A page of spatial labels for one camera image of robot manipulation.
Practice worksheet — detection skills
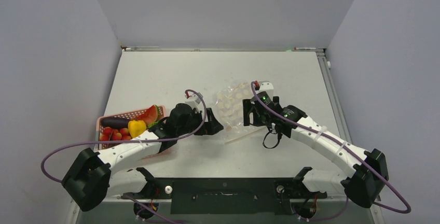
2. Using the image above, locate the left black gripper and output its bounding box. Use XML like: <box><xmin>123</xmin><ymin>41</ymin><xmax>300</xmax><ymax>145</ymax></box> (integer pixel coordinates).
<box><xmin>176</xmin><ymin>108</ymin><xmax>223</xmax><ymax>136</ymax></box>

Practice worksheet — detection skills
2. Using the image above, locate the clear zip top bag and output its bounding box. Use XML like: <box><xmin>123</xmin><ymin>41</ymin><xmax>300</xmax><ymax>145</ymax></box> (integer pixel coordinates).
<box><xmin>214</xmin><ymin>82</ymin><xmax>263</xmax><ymax>144</ymax></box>

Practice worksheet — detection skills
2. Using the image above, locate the pink plastic basket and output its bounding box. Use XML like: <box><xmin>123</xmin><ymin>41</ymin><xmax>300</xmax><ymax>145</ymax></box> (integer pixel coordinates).
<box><xmin>94</xmin><ymin>105</ymin><xmax>173</xmax><ymax>161</ymax></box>

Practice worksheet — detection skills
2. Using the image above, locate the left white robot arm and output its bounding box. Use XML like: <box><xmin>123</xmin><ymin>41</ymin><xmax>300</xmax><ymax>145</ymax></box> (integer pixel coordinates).
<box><xmin>62</xmin><ymin>103</ymin><xmax>224</xmax><ymax>212</ymax></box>

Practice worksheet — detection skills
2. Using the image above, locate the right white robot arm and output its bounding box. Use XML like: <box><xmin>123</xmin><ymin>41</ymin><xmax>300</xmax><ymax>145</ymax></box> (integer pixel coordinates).
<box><xmin>242</xmin><ymin>92</ymin><xmax>389</xmax><ymax>208</ymax></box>

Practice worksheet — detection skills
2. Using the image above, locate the watermelon slice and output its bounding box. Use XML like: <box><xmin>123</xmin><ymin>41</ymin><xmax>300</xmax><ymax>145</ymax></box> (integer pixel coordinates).
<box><xmin>135</xmin><ymin>105</ymin><xmax>159</xmax><ymax>126</ymax></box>

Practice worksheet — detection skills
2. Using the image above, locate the yellow bell pepper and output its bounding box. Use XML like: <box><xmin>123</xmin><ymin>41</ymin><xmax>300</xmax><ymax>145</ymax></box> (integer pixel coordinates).
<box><xmin>128</xmin><ymin>120</ymin><xmax>147</xmax><ymax>138</ymax></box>

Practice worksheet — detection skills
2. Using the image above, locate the dark purple eggplant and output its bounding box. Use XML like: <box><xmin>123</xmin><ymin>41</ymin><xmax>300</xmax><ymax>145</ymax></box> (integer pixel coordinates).
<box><xmin>100</xmin><ymin>117</ymin><xmax>130</xmax><ymax>130</ymax></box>

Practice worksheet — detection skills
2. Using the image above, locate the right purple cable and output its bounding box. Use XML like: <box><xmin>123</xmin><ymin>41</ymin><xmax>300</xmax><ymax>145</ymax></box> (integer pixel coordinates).
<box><xmin>250</xmin><ymin>81</ymin><xmax>412</xmax><ymax>214</ymax></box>

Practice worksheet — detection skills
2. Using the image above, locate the purple cable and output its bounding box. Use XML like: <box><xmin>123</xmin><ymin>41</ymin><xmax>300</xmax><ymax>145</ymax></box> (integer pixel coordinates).
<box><xmin>40</xmin><ymin>89</ymin><xmax>208</xmax><ymax>184</ymax></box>
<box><xmin>250</xmin><ymin>81</ymin><xmax>412</xmax><ymax>214</ymax></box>

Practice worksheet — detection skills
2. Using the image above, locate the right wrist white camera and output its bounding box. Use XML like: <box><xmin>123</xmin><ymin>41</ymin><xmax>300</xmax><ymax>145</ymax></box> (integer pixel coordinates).
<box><xmin>255</xmin><ymin>81</ymin><xmax>274</xmax><ymax>98</ymax></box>

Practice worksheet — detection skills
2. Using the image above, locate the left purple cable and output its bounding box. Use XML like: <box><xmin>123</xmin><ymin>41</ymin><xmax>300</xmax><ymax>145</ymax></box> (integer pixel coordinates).
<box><xmin>40</xmin><ymin>89</ymin><xmax>208</xmax><ymax>184</ymax></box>

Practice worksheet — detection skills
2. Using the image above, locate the aluminium table rail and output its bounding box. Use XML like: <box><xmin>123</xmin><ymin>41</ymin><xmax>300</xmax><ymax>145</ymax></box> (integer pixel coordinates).
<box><xmin>316</xmin><ymin>48</ymin><xmax>382</xmax><ymax>203</ymax></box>

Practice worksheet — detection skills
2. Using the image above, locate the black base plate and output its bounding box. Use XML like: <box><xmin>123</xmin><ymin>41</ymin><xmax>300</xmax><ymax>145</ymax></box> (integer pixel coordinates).
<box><xmin>127</xmin><ymin>178</ymin><xmax>327</xmax><ymax>215</ymax></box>

